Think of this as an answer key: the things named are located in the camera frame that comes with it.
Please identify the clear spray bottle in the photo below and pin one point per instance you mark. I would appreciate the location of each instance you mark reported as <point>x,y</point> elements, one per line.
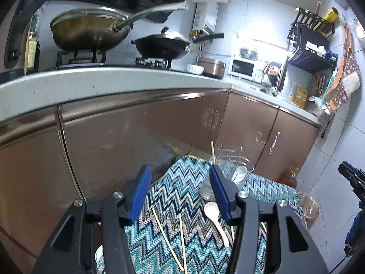
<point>292,92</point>

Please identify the yellow detergent bottle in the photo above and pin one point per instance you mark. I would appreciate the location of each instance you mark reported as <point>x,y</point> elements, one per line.
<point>300,100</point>

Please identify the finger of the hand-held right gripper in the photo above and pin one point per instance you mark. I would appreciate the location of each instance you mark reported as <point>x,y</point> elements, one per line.
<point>346,172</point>

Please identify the tall cooking oil bottle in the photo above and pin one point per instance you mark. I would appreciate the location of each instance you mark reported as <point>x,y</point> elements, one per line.
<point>32,42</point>

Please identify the white bowl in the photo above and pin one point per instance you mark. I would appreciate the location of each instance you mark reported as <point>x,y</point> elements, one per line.
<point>195,69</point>

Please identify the beige spoon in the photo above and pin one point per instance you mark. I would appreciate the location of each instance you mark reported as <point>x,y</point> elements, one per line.
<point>211,209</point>

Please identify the brown base cabinets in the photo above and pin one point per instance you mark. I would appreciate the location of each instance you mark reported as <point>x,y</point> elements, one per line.
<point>114,137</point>

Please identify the yellow wrap roll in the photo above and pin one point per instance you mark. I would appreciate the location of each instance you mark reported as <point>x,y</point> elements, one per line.
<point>332,14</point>

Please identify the black wall rack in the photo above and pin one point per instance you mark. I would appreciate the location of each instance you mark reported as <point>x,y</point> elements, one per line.
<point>310,20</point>

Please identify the patterned brown apron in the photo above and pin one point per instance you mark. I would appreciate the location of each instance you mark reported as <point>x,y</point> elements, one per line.
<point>346,71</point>

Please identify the steel pot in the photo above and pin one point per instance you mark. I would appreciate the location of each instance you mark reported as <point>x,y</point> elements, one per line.
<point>248,52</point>

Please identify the black dish rack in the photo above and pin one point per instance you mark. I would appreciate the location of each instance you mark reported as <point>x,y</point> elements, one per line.
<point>309,60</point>

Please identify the wooden rolling pin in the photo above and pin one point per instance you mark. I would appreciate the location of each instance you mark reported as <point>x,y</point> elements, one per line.
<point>317,7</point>

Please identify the brass wok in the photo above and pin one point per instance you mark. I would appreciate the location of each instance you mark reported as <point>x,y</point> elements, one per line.
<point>88,38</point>

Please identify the black wok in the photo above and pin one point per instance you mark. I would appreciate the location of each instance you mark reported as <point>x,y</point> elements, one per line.
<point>159,50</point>

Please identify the white microwave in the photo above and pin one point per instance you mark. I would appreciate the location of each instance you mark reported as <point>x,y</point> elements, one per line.
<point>242,68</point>

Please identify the lined trash bin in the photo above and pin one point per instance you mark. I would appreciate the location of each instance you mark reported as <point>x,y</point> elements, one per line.
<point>309,207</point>

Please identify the zigzag patterned mat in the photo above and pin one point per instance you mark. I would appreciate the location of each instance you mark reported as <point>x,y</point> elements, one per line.
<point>176,188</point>

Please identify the white water heater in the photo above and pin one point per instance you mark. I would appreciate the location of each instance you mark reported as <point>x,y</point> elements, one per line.
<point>205,17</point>

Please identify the hanging white plastic bag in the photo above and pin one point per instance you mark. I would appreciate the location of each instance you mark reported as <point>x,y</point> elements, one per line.
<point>360,34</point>

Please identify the kitchen faucet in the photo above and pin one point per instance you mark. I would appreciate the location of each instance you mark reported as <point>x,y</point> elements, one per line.
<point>271,65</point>

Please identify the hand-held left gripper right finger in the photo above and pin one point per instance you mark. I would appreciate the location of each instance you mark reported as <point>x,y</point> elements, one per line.
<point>219,194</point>

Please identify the wooden chopstick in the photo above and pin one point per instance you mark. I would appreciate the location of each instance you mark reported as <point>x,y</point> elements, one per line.
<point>213,152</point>
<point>165,234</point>
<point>263,227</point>
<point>232,232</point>
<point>182,242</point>

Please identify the brown rice cooker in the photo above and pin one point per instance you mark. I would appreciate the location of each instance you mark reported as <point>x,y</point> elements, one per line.
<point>212,67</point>

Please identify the gas stove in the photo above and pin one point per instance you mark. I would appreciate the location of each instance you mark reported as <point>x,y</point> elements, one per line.
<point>82,61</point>

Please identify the crumpled white plastic bag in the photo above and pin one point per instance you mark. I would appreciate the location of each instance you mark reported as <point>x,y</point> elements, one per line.
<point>322,110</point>

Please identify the small yellow floor item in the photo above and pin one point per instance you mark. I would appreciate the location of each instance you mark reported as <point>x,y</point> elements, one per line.
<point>174,149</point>

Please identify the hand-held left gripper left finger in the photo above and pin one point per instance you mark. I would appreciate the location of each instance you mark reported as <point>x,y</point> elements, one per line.
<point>141,194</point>

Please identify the amber oil bottle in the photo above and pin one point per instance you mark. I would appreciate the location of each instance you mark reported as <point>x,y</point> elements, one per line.
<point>290,177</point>

